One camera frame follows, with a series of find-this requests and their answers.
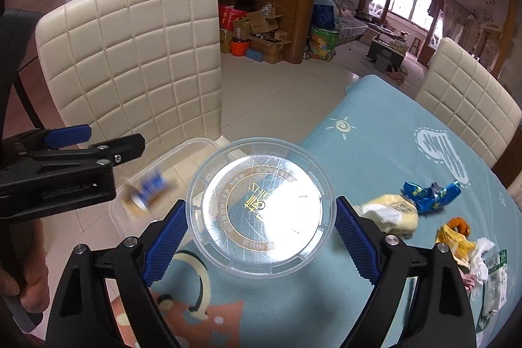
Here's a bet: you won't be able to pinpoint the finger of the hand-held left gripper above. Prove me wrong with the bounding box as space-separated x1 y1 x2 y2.
0 133 146 172
0 125 91 165

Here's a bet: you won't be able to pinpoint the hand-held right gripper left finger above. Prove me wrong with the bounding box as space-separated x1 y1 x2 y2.
45 200 190 348

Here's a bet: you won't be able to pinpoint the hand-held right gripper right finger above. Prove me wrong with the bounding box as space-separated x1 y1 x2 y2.
335 196 478 348

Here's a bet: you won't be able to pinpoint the small blue white wrapper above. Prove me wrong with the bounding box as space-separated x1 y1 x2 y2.
124 168 169 217

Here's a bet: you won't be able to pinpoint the cream wrapper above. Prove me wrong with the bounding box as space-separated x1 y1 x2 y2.
355 193 420 239

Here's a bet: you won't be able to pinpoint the clear rectangular plastic container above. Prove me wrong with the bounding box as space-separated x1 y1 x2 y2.
109 138 229 240

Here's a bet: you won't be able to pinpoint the clear round plastic lid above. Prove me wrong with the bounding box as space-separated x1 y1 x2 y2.
185 136 338 278

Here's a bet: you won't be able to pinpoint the white tissue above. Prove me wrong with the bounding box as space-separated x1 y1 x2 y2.
469 238 496 297

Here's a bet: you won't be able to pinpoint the person's left hand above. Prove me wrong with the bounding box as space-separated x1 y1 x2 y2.
0 218 50 312

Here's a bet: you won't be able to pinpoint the blue crumpled snack wrapper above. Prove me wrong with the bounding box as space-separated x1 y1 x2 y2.
402 179 463 215

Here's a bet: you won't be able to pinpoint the yellow snack packet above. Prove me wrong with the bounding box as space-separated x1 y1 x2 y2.
436 223 477 269

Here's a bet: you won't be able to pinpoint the blue printed tablecloth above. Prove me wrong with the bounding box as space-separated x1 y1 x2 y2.
110 74 522 348

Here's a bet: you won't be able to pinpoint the green white wrapper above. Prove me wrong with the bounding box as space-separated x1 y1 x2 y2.
483 250 510 318

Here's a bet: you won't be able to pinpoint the red gift boxes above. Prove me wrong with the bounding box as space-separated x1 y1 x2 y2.
219 3 245 28

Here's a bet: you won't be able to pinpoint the pile of cardboard boxes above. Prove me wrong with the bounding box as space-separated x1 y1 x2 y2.
220 9 292 65

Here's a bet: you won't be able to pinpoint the dark coffee table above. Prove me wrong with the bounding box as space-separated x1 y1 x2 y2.
366 32 408 61

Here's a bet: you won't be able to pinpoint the colourful woven bag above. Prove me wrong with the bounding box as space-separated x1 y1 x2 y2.
304 26 340 62

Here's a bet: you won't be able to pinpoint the grey sofa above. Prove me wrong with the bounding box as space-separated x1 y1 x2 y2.
316 0 382 43

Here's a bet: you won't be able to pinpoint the wooden partition cabinet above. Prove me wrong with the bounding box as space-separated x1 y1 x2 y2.
240 0 316 65

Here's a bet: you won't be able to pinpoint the blue bag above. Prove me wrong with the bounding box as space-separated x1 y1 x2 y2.
316 3 337 31

